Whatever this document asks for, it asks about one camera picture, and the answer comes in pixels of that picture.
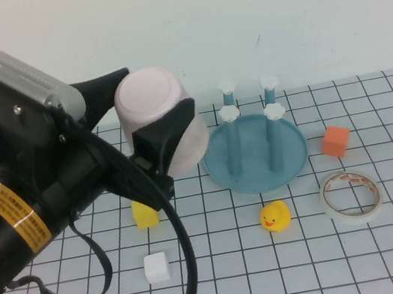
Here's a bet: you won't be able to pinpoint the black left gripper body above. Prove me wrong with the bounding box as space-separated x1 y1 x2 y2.
0 115 179 242

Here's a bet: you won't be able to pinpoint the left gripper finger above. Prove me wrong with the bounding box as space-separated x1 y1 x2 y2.
67 66 140 137
127 97 208 183

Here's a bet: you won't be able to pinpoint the pink plastic cup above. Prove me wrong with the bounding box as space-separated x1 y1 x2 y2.
108 59 216 185

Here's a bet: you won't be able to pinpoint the teal cup stand white caps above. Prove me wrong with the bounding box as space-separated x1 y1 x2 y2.
188 68 316 203

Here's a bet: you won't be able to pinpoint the yellow foam cube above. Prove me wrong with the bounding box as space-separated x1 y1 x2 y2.
130 196 162 231

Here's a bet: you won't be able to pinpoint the white foam cube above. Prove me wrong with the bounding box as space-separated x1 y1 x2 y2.
142 250 174 286

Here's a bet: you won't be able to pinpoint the yellow rubber duck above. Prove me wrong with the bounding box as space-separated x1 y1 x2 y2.
257 198 294 236

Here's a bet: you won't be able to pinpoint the orange foam cube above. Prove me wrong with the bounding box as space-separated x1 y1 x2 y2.
318 122 355 162

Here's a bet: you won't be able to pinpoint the white tape roll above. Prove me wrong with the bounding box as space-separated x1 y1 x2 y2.
316 164 388 231

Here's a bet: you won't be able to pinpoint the grey checkered tablecloth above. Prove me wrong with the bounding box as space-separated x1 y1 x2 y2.
0 68 393 294

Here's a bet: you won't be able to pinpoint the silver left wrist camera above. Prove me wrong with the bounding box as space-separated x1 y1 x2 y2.
0 33 89 131

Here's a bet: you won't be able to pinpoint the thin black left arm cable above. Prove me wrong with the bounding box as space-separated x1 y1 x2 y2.
0 208 118 294

